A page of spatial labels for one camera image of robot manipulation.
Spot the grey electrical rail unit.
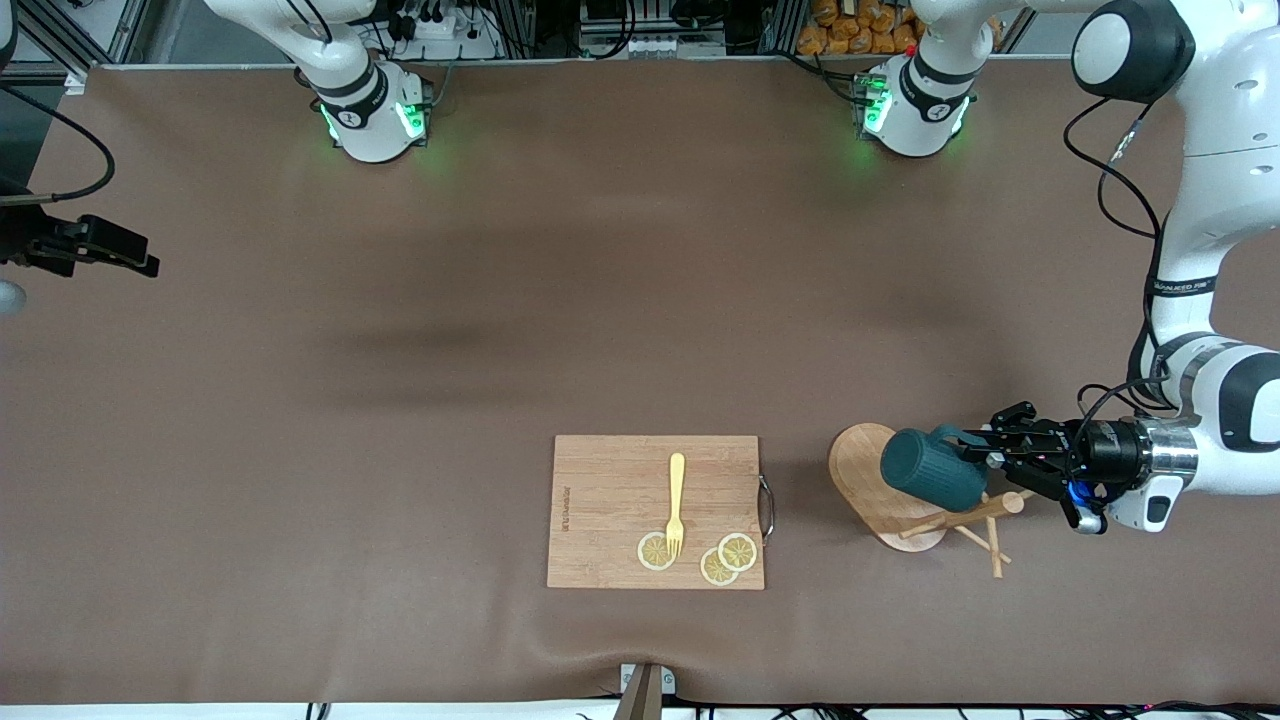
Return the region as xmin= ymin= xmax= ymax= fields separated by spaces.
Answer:
xmin=580 ymin=0 xmax=728 ymax=59

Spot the yellow plastic fork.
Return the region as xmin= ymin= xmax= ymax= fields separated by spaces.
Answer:
xmin=665 ymin=452 xmax=688 ymax=559

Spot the orange bread rolls pile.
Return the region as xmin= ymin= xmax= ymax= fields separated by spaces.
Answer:
xmin=797 ymin=0 xmax=1001 ymax=56

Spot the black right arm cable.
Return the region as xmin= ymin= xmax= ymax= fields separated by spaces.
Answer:
xmin=0 ymin=85 xmax=117 ymax=204

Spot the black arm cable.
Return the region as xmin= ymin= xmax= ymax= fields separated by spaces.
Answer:
xmin=0 ymin=85 xmax=117 ymax=204
xmin=1063 ymin=95 xmax=1171 ymax=241

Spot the brown table mat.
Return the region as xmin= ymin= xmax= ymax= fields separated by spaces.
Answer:
xmin=0 ymin=55 xmax=1280 ymax=706

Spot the wooden cutting board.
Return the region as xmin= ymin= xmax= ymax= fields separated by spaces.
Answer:
xmin=546 ymin=434 xmax=766 ymax=591

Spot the teal cup yellow inside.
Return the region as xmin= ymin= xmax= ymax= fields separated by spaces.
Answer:
xmin=880 ymin=426 xmax=993 ymax=509

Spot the white power strip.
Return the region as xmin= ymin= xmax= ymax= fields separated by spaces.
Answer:
xmin=385 ymin=8 xmax=501 ymax=61

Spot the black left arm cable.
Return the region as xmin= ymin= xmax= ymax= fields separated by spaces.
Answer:
xmin=1063 ymin=95 xmax=1171 ymax=241

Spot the aluminium frame profile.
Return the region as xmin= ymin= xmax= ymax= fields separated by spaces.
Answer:
xmin=0 ymin=0 xmax=151 ymax=86

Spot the metal table edge bracket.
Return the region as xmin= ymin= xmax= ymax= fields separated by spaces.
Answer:
xmin=612 ymin=662 xmax=677 ymax=720

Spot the wooden cup rack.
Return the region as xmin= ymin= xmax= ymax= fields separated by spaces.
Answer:
xmin=828 ymin=423 xmax=1036 ymax=580

